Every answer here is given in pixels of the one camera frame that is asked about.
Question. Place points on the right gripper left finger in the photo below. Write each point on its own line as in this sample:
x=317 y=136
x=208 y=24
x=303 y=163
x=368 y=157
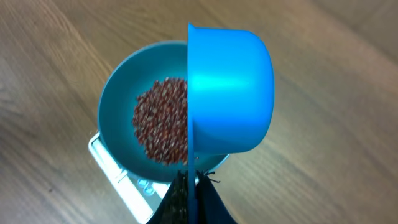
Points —
x=173 y=207

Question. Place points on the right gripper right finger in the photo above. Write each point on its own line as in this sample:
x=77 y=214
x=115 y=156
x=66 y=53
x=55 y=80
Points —
x=210 y=207

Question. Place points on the blue metal bowl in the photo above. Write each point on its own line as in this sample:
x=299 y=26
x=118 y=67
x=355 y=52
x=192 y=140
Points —
x=133 y=76

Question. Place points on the blue plastic measuring scoop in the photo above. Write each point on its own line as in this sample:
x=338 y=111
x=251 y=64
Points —
x=230 y=95

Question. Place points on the white digital kitchen scale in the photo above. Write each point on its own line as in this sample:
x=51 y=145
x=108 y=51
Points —
x=141 y=196

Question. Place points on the red beans in bowl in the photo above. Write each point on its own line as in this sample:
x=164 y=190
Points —
x=160 y=121

